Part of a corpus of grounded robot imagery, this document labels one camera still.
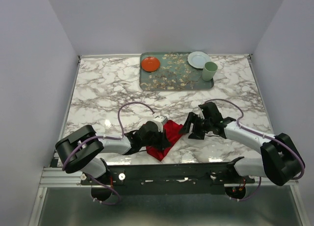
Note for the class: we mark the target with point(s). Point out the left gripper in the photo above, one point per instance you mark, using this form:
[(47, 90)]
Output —
[(164, 142)]

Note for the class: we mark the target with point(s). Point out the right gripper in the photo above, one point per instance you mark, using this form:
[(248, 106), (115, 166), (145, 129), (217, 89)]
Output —
[(196, 134)]

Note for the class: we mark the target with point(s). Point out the red cloth napkin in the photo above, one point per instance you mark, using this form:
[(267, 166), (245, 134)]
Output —
[(171, 129)]

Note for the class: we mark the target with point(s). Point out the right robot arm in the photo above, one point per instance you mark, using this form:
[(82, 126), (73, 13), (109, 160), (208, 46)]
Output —
[(279, 159)]

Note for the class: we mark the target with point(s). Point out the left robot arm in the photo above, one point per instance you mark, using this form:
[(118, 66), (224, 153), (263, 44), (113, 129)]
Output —
[(78, 150)]

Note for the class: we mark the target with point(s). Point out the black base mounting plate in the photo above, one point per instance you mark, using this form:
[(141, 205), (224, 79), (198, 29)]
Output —
[(170, 179)]

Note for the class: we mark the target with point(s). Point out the floral teal serving tray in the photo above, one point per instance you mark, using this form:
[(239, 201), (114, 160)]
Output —
[(174, 74)]

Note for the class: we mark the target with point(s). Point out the green cup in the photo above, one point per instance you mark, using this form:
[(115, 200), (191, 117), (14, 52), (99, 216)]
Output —
[(209, 70)]

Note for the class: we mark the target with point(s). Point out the light blue plate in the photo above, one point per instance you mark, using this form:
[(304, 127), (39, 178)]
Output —
[(198, 59)]

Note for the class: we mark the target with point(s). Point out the orange saucer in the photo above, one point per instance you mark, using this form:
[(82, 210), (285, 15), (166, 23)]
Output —
[(150, 64)]

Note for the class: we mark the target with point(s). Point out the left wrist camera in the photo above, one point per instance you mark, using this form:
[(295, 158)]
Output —
[(160, 121)]

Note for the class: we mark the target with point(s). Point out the aluminium frame rail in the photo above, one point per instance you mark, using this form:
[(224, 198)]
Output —
[(56, 178)]

